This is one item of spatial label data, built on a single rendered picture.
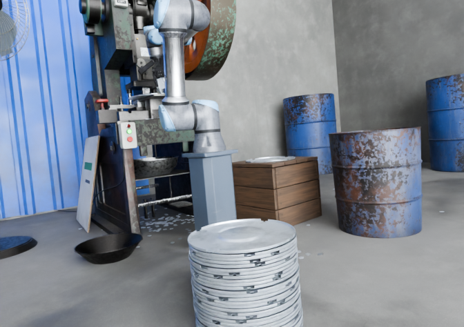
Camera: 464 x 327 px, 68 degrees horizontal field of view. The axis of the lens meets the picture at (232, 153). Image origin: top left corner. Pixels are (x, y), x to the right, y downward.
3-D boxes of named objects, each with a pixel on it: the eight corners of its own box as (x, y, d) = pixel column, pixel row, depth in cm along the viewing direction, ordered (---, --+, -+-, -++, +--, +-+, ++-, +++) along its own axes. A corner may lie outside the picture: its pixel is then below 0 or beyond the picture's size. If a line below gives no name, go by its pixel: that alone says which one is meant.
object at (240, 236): (310, 224, 98) (310, 221, 98) (266, 260, 73) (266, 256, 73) (225, 219, 113) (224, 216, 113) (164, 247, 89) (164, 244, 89)
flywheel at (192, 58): (210, -57, 236) (179, 32, 287) (183, -64, 225) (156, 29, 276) (255, 8, 204) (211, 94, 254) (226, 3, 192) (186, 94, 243)
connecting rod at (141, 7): (156, 46, 212) (151, -11, 210) (137, 45, 205) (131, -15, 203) (144, 54, 229) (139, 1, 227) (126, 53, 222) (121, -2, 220)
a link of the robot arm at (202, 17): (219, -4, 140) (187, 28, 185) (192, -6, 136) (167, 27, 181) (221, 25, 142) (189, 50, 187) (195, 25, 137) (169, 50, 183)
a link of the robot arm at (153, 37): (172, 29, 172) (167, 29, 182) (149, 28, 168) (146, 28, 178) (172, 45, 175) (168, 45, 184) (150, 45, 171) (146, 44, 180)
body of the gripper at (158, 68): (167, 77, 188) (162, 55, 184) (152, 79, 189) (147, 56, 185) (170, 75, 195) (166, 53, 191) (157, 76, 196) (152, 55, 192)
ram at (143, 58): (163, 79, 212) (159, 31, 210) (139, 79, 203) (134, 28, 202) (152, 84, 226) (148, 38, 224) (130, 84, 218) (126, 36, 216)
